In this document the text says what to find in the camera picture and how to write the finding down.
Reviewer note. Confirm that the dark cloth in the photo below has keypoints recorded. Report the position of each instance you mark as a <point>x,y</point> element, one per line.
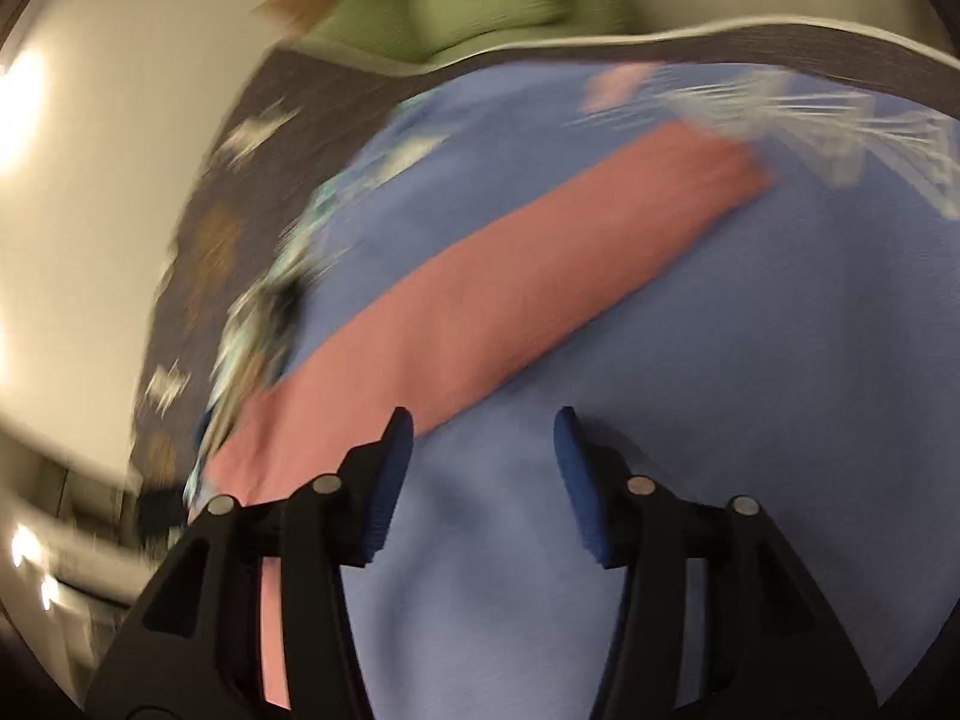
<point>161,514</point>

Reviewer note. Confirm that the dark grey deer print bedspread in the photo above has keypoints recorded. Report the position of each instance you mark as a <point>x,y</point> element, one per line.
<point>225,187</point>

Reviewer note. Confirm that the pink garment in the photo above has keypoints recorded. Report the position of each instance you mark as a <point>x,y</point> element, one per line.
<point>487,277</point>

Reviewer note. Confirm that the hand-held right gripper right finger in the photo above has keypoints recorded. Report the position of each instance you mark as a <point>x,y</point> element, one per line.
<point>581,495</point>

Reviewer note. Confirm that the light blue printed blanket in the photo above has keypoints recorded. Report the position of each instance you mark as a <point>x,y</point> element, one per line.
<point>712,352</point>

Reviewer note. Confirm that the stack of folded clothes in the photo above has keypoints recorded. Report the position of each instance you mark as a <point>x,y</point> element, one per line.
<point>262,330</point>

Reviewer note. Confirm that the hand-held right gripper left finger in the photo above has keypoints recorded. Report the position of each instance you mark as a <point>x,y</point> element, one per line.
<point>394,480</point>

